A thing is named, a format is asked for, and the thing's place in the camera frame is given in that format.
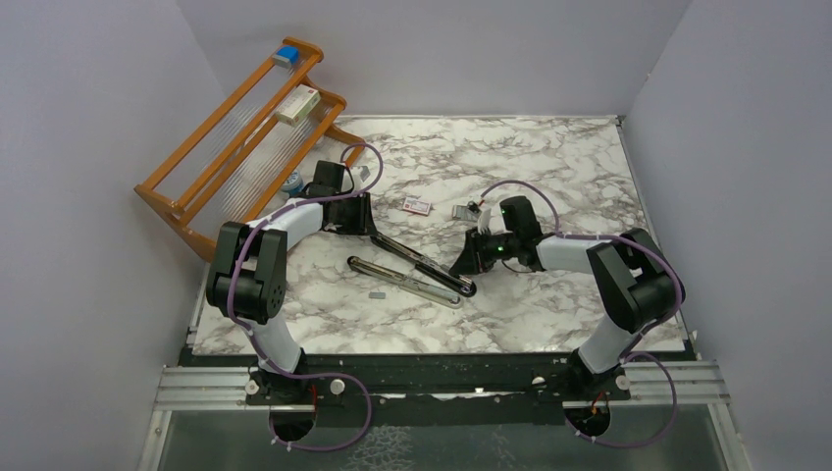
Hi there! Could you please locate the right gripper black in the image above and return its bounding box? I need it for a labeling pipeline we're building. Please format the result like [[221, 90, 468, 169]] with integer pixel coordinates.
[[449, 225, 519, 276]]

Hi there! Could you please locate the black stapler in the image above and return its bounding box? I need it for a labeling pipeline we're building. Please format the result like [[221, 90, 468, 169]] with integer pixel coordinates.
[[370, 234, 477, 297]]

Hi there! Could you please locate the silver staple strip tray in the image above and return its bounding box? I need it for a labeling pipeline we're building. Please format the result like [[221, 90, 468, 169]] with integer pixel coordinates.
[[451, 205, 481, 222]]

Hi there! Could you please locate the red white staple box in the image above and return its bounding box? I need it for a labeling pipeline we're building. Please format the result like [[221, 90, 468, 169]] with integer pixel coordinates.
[[402, 197, 432, 216]]

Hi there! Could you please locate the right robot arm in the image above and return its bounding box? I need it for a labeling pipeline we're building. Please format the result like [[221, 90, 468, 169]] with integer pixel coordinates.
[[449, 196, 685, 399]]

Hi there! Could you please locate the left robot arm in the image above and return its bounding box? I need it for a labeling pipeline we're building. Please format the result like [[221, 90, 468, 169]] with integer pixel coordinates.
[[205, 161, 375, 403]]

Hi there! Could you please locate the blue white jar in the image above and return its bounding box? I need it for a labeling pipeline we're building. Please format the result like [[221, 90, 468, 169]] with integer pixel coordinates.
[[281, 171, 305, 198]]

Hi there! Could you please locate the orange wooden shelf rack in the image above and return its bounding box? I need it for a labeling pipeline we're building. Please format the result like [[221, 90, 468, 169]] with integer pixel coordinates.
[[134, 36, 363, 262]]

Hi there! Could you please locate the white red box on shelf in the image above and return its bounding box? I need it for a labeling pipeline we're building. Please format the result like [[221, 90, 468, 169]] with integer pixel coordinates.
[[273, 84, 321, 127]]

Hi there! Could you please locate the blue grey eraser block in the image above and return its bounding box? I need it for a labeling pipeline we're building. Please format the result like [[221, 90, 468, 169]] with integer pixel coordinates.
[[271, 45, 300, 70]]

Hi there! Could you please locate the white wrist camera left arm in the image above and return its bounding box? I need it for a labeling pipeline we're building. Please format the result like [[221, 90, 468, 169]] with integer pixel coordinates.
[[358, 166, 372, 183]]

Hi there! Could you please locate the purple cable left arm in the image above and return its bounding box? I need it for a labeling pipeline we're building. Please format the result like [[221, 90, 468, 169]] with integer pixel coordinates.
[[226, 142, 385, 454]]

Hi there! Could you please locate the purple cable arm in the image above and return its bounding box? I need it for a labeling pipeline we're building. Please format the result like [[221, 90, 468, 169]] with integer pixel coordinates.
[[479, 180, 685, 449], [226, 142, 385, 454]]

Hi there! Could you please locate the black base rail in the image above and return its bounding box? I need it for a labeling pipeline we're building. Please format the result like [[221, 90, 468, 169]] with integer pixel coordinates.
[[153, 353, 731, 429]]

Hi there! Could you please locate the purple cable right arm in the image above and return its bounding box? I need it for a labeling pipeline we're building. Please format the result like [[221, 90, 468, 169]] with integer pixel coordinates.
[[479, 180, 685, 449]]

